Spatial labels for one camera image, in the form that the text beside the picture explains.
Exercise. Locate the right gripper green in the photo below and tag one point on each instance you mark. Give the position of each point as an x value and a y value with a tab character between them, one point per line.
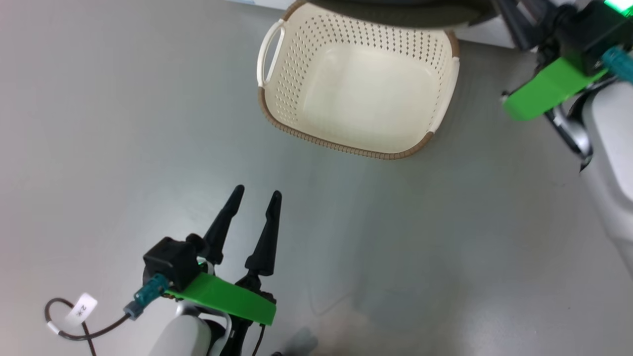
549	86

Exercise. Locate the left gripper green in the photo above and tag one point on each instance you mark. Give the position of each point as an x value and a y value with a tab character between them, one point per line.
227	299

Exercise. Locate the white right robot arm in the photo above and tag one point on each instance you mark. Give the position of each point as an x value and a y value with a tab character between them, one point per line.
613	158

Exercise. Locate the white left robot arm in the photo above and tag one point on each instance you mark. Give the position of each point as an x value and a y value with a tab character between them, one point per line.
183	336

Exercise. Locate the white front-load washing machine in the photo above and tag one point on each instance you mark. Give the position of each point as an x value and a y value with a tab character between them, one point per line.
482	35

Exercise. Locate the cream perforated laundry basket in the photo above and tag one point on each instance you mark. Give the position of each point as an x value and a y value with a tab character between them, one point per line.
371	94

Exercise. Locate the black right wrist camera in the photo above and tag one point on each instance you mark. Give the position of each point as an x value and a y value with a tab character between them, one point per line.
588	34

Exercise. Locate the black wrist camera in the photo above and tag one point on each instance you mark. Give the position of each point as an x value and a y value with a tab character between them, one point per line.
588	34
170	262

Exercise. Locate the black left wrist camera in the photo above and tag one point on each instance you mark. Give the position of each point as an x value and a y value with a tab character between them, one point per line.
170	262

